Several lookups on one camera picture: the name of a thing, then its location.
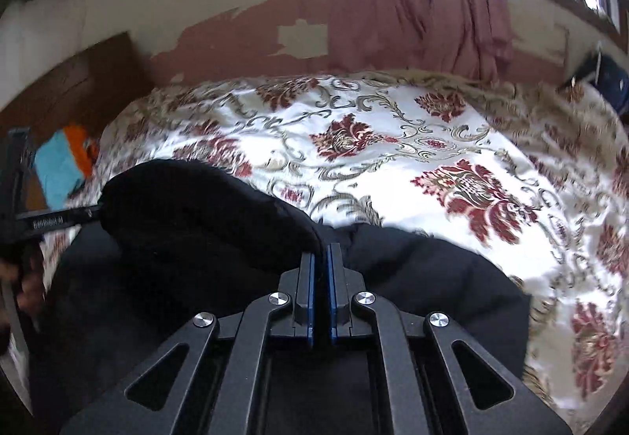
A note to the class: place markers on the floral bedspread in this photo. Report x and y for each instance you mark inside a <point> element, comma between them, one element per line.
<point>393,155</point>

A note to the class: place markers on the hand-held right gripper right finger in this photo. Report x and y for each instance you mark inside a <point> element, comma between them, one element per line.
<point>336,290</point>

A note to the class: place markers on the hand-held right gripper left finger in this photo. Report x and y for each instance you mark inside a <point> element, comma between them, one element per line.
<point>307,290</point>

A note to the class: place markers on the dark blue bag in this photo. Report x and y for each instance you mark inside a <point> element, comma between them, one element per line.
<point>607,81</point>

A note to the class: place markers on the wooden headboard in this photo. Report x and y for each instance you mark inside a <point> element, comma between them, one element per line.
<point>73,81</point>

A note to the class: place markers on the blue and orange cloth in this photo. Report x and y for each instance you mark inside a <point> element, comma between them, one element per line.
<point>59,165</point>

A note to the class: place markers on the person's left hand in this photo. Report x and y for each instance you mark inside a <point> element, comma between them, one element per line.
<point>30,291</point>

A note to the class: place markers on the black padded jacket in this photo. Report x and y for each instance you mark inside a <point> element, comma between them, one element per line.
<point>196,219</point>

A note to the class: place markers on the pink curtain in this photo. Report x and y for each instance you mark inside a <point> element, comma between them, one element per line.
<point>417,2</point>

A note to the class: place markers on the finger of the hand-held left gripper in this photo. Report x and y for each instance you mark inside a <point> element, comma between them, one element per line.
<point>87,214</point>

